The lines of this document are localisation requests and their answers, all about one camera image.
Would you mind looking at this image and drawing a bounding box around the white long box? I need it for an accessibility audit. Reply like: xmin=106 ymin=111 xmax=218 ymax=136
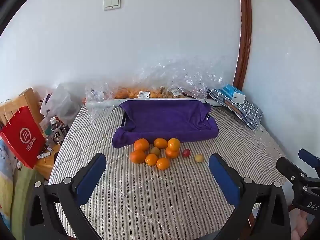
xmin=86 ymin=98 xmax=208 ymax=108

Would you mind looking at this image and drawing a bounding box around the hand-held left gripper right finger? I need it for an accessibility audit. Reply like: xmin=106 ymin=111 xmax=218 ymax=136
xmin=209 ymin=152 xmax=292 ymax=240

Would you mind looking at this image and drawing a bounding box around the orange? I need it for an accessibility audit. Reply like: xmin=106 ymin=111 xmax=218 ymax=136
xmin=153 ymin=138 xmax=168 ymax=149
xmin=165 ymin=147 xmax=180 ymax=159
xmin=134 ymin=138 xmax=150 ymax=151
xmin=130 ymin=149 xmax=146 ymax=164
xmin=167 ymin=138 xmax=181 ymax=151
xmin=156 ymin=157 xmax=170 ymax=170
xmin=145 ymin=153 xmax=159 ymax=166

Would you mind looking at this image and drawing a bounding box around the blue plaid cloth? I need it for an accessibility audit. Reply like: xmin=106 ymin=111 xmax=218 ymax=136
xmin=207 ymin=87 xmax=263 ymax=131

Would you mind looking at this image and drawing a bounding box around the brown wooden board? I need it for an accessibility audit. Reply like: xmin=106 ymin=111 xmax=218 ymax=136
xmin=225 ymin=99 xmax=244 ymax=118

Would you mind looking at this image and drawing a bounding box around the clear bag of oranges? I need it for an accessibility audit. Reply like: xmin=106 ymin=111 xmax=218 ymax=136
xmin=114 ymin=85 xmax=165 ymax=99

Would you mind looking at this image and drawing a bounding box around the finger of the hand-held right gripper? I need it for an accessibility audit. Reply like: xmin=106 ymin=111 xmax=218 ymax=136
xmin=298 ymin=148 xmax=320 ymax=168
xmin=276 ymin=157 xmax=308 ymax=188

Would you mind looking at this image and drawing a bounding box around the purple towel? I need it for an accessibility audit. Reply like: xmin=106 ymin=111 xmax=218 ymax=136
xmin=112 ymin=99 xmax=220 ymax=148

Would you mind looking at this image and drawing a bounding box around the crumpled clear plastic bag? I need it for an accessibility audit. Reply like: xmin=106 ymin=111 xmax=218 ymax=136
xmin=135 ymin=56 xmax=225 ymax=99

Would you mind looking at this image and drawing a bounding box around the red paper bag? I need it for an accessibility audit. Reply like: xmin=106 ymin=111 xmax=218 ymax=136
xmin=0 ymin=99 xmax=47 ymax=169

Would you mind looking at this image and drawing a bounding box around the green cloth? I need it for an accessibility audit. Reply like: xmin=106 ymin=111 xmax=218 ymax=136
xmin=10 ymin=167 xmax=50 ymax=234

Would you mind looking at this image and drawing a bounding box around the cartoon printed cloth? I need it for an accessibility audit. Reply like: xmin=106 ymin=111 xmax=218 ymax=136
xmin=0 ymin=140 xmax=18 ymax=230

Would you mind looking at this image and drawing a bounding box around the blue white tissue pack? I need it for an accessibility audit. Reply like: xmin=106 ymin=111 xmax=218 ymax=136
xmin=220 ymin=84 xmax=246 ymax=105

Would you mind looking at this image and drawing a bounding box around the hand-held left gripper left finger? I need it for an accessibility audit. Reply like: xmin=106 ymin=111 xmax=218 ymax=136
xmin=24 ymin=152 xmax=107 ymax=240

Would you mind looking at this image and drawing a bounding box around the clear bag of brown fruits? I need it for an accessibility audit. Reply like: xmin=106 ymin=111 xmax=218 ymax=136
xmin=161 ymin=85 xmax=190 ymax=98

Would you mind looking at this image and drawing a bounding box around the white light switch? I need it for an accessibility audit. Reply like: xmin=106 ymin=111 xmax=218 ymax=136
xmin=103 ymin=0 xmax=121 ymax=11

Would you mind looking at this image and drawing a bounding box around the wooden chair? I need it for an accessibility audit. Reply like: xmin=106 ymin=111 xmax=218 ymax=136
xmin=0 ymin=87 xmax=44 ymax=128

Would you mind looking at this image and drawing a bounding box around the dark bottle with white cap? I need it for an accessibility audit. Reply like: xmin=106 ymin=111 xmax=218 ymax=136
xmin=50 ymin=117 xmax=67 ymax=142

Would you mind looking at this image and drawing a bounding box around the brown wooden door frame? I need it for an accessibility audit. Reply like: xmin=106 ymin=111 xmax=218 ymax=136
xmin=232 ymin=0 xmax=253 ymax=90

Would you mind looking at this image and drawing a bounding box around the wooden side table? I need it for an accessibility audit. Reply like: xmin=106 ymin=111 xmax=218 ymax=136
xmin=35 ymin=140 xmax=61 ymax=180

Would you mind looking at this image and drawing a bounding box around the empty clear plastic bag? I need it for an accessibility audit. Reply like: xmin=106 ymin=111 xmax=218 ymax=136
xmin=84 ymin=82 xmax=118 ymax=124

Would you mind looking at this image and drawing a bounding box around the white plastic bag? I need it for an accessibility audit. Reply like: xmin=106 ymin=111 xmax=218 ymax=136
xmin=40 ymin=84 xmax=82 ymax=125

